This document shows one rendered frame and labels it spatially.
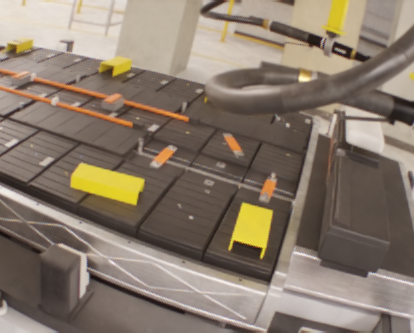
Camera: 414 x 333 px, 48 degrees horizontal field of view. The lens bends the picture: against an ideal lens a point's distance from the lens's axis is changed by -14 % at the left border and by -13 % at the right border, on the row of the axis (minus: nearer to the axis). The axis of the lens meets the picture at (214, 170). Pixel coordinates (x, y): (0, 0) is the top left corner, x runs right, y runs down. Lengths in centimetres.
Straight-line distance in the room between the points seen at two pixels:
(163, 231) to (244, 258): 17
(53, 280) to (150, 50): 501
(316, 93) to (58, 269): 58
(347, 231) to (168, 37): 483
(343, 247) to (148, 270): 40
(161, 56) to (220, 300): 490
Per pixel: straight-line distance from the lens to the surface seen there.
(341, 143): 154
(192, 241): 105
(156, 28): 575
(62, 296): 94
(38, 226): 111
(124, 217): 108
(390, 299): 121
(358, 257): 109
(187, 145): 148
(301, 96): 50
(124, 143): 140
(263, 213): 115
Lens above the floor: 157
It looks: 24 degrees down
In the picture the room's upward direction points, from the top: 14 degrees clockwise
